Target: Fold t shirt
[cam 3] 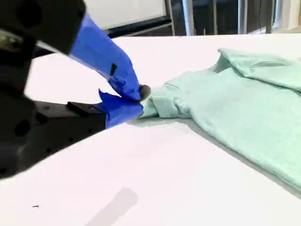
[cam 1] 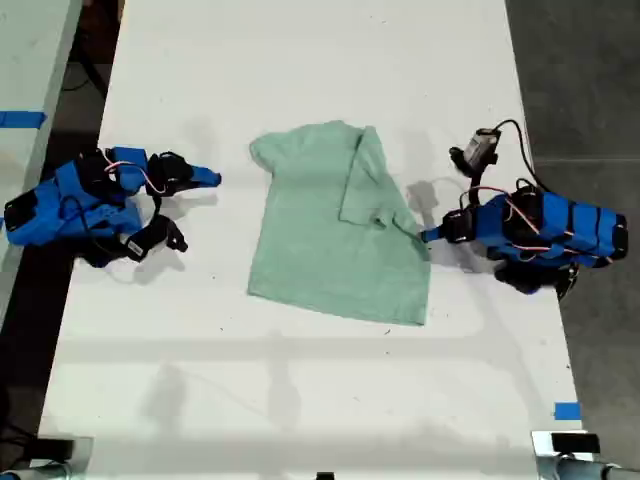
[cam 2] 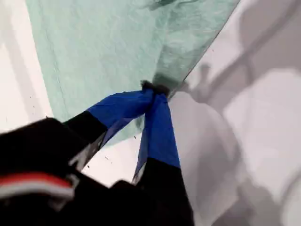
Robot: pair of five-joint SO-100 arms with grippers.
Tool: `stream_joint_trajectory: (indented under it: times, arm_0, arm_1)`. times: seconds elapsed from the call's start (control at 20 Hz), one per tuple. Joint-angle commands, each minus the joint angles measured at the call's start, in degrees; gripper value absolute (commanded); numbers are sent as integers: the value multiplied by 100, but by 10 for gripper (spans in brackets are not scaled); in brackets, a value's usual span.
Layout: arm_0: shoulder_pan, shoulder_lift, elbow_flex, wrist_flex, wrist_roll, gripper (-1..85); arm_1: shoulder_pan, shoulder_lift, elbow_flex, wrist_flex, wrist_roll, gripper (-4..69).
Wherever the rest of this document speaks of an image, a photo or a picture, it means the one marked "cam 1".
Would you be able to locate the red white servo wire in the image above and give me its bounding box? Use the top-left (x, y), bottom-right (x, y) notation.
top-left (458, 185), bottom-right (614, 264)
top-left (102, 148), bottom-right (169, 197)

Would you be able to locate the metal table clamp bracket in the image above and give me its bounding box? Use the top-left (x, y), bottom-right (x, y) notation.
top-left (530, 429), bottom-right (602, 480)

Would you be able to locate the grey side table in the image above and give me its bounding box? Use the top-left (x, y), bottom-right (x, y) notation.
top-left (0, 0), bottom-right (84, 314)

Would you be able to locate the grey metal pipe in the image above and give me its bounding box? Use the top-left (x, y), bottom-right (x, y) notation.
top-left (0, 462), bottom-right (71, 480)
top-left (555, 455), bottom-right (640, 480)

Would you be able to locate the black floor cable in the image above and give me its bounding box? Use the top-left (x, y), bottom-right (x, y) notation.
top-left (62, 47), bottom-right (112, 99)

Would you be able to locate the long blue tape strip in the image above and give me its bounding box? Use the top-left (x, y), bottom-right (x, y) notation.
top-left (0, 110), bottom-right (48, 129)

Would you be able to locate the black clamp block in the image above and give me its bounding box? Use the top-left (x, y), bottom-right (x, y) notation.
top-left (550, 432), bottom-right (601, 454)
top-left (28, 436), bottom-right (95, 465)

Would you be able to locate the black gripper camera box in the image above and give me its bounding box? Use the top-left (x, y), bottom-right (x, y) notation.
top-left (121, 214), bottom-right (190, 264)
top-left (448, 128), bottom-right (502, 177)

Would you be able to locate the black camera cable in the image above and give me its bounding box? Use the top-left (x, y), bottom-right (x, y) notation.
top-left (492, 118), bottom-right (540, 189)

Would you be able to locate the pale green T-shirt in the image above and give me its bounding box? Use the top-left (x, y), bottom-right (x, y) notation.
top-left (247, 119), bottom-right (432, 328)

